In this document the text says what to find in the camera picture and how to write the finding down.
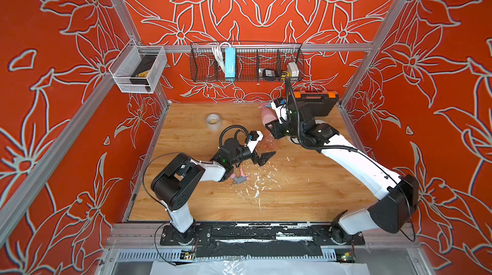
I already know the light blue box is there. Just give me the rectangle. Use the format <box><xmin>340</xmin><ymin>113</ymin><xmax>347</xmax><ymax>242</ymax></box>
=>
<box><xmin>224</xmin><ymin>47</ymin><xmax>236</xmax><ymax>81</ymax></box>

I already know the opaque pink spray bottle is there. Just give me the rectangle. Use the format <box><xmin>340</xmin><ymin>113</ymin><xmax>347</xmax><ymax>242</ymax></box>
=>
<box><xmin>261</xmin><ymin>107</ymin><xmax>278</xmax><ymax>125</ymax></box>

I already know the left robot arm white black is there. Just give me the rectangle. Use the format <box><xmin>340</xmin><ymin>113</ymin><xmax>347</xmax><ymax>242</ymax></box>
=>
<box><xmin>141</xmin><ymin>125</ymin><xmax>276</xmax><ymax>244</ymax></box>

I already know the black yellow tape measure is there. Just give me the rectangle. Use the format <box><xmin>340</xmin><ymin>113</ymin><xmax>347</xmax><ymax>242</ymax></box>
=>
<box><xmin>281</xmin><ymin>71</ymin><xmax>290</xmax><ymax>80</ymax></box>

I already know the transparent pink spray bottle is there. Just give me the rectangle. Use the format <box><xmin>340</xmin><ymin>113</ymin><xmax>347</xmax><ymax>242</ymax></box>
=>
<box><xmin>258</xmin><ymin>139</ymin><xmax>279</xmax><ymax>152</ymax></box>

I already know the white small box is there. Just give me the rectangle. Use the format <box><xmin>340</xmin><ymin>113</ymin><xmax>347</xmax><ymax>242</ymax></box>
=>
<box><xmin>287</xmin><ymin>62</ymin><xmax>300</xmax><ymax>82</ymax></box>

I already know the pink blue spray nozzle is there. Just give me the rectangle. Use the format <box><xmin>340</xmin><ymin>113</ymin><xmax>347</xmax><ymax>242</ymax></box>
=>
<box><xmin>258</xmin><ymin>102</ymin><xmax>272</xmax><ymax>109</ymax></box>

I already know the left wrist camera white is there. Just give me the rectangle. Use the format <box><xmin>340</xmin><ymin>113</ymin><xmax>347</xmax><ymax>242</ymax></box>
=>
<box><xmin>246</xmin><ymin>131</ymin><xmax>264</xmax><ymax>153</ymax></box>

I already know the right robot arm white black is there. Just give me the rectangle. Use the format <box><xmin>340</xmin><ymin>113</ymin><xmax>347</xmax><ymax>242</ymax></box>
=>
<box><xmin>265</xmin><ymin>77</ymin><xmax>418</xmax><ymax>245</ymax></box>

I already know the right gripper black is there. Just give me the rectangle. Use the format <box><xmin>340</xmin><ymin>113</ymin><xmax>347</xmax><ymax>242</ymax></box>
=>
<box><xmin>263</xmin><ymin>118</ymin><xmax>305</xmax><ymax>141</ymax></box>

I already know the black orange tool case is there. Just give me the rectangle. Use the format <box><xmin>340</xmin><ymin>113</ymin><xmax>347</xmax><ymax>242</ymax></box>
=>
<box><xmin>294</xmin><ymin>91</ymin><xmax>340</xmax><ymax>118</ymax></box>

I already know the clear tape roll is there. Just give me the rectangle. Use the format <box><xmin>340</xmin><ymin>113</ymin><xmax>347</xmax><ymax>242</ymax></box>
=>
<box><xmin>206</xmin><ymin>114</ymin><xmax>222</xmax><ymax>131</ymax></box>

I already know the black wire basket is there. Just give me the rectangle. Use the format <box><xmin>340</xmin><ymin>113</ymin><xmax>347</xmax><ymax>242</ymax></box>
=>
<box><xmin>190</xmin><ymin>41</ymin><xmax>305</xmax><ymax>82</ymax></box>

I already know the black round device with label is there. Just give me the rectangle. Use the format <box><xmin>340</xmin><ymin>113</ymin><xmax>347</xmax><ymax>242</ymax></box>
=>
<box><xmin>258</xmin><ymin>68</ymin><xmax>278</xmax><ymax>82</ymax></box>

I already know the pink grey spray nozzle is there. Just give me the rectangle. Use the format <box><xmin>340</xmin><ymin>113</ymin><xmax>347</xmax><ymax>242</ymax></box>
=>
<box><xmin>229</xmin><ymin>167</ymin><xmax>250</xmax><ymax>185</ymax></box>

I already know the white cable bundle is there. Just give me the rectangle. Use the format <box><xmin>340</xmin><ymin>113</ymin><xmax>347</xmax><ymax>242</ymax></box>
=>
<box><xmin>212</xmin><ymin>44</ymin><xmax>228</xmax><ymax>74</ymax></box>

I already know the clear plastic wall bin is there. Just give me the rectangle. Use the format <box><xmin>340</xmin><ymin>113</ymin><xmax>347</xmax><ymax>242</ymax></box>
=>
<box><xmin>109</xmin><ymin>39</ymin><xmax>167</xmax><ymax>94</ymax></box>

